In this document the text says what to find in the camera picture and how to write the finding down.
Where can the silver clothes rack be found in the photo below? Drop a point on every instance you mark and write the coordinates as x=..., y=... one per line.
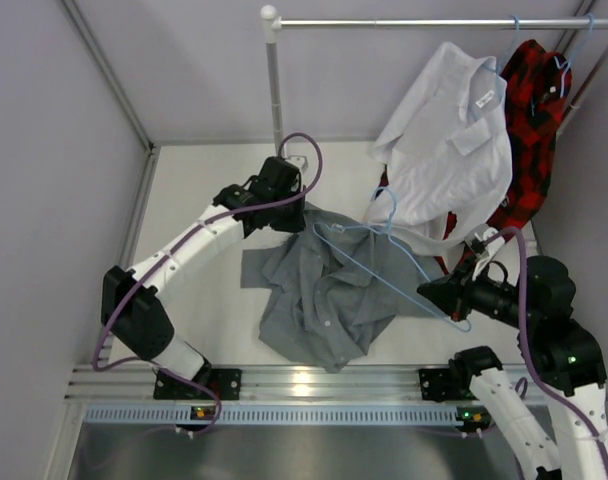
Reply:
x=273, y=23

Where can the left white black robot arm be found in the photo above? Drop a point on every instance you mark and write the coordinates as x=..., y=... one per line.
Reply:
x=134, y=300

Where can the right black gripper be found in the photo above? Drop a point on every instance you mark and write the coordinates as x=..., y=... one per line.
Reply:
x=456, y=293

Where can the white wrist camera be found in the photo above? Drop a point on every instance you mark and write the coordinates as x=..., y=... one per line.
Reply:
x=485, y=242
x=299, y=161

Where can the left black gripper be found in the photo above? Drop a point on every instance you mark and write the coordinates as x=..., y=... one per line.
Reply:
x=297, y=223

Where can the grey button-up shirt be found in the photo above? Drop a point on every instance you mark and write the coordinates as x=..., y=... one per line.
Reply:
x=322, y=310

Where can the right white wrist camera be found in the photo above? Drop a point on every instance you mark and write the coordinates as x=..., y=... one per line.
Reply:
x=485, y=242

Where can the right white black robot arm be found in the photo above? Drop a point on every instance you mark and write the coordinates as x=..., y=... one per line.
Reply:
x=567, y=365

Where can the blue hanger under white shirt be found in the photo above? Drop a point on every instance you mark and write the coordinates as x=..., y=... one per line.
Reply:
x=504, y=50

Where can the grey slotted cable duct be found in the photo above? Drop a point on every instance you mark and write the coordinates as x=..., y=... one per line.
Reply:
x=334, y=415

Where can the blue hanger under plaid shirt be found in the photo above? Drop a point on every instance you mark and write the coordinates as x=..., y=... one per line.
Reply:
x=560, y=92

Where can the aluminium mounting rail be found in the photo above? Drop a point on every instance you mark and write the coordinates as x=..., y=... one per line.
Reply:
x=262, y=384

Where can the red black plaid shirt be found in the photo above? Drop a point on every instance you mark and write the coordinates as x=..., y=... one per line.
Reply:
x=530, y=72

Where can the light blue wire hanger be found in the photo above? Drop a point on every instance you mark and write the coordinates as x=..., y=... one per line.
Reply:
x=388, y=261

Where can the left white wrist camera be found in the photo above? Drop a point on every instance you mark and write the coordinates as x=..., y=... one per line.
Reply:
x=299, y=161

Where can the white collared shirt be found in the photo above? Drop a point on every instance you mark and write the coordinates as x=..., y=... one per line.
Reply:
x=446, y=153

